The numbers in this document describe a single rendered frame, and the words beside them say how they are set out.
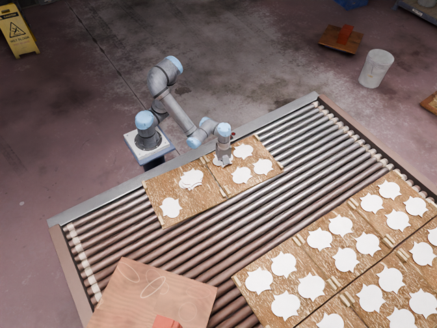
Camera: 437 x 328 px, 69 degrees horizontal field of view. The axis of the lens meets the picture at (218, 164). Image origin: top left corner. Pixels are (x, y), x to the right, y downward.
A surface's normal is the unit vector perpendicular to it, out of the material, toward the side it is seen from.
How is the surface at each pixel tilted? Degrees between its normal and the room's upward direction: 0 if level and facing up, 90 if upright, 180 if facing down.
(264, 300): 0
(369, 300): 0
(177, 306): 0
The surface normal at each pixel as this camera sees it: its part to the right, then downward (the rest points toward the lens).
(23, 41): 0.48, 0.57
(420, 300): 0.01, -0.59
